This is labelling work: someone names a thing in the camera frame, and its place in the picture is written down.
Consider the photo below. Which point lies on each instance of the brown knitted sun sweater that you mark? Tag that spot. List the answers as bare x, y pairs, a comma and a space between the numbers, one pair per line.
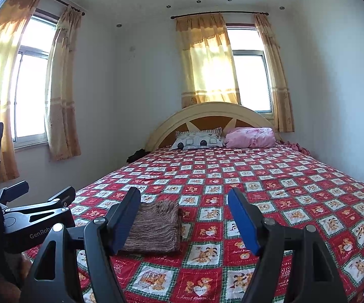
157, 228

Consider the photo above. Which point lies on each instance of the side window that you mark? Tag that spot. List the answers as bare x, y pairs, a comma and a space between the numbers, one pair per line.
27, 91

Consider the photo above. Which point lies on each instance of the window behind bed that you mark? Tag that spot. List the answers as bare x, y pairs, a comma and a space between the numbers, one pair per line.
251, 68

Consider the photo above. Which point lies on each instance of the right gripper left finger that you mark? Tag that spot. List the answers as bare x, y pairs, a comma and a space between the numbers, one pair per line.
54, 275

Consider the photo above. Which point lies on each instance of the pink pillow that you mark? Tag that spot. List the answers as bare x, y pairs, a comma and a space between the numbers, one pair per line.
250, 137

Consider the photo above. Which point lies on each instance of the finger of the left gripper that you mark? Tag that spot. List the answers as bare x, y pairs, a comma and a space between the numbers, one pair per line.
8, 194
63, 199

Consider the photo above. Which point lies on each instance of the grey patterned pillow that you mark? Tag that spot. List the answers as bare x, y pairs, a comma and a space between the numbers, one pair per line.
188, 140

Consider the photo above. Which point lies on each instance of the cream arched wooden headboard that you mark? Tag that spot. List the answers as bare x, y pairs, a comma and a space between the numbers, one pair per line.
203, 117

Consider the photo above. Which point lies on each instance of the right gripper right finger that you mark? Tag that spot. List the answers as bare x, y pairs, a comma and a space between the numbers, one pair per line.
313, 276

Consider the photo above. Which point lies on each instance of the yellow curtain behind headboard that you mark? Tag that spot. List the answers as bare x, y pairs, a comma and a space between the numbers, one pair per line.
207, 59

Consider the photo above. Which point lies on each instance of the yellow curtain right of window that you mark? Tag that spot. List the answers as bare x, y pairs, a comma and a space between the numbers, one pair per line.
282, 104

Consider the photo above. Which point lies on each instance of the red checkered teddy bedspread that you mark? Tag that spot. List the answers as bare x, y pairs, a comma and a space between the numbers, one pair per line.
209, 225

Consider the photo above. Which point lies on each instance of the yellow side curtain far left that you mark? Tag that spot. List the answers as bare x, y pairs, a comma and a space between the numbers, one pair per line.
14, 16

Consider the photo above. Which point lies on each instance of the black item beside bed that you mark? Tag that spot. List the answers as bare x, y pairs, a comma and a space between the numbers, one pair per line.
138, 154

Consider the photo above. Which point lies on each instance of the yellow side window curtain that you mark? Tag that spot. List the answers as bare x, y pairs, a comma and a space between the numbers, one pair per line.
60, 121

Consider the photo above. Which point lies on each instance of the left hand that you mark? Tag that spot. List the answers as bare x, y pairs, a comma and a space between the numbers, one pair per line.
19, 264

